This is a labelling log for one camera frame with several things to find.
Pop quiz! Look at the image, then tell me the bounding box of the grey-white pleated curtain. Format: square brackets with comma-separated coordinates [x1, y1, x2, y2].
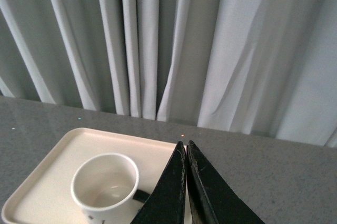
[1, 0, 336, 147]

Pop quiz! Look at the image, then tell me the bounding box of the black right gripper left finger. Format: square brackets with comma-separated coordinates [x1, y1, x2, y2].
[131, 141, 187, 223]

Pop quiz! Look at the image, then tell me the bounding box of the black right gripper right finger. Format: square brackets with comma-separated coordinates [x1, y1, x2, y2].
[186, 141, 264, 223]

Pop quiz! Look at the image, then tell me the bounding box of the beige rectangular plastic tray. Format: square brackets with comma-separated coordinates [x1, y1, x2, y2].
[2, 128, 175, 223]

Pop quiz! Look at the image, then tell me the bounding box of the white mug with black handle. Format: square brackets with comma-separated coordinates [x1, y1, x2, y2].
[71, 153, 150, 223]

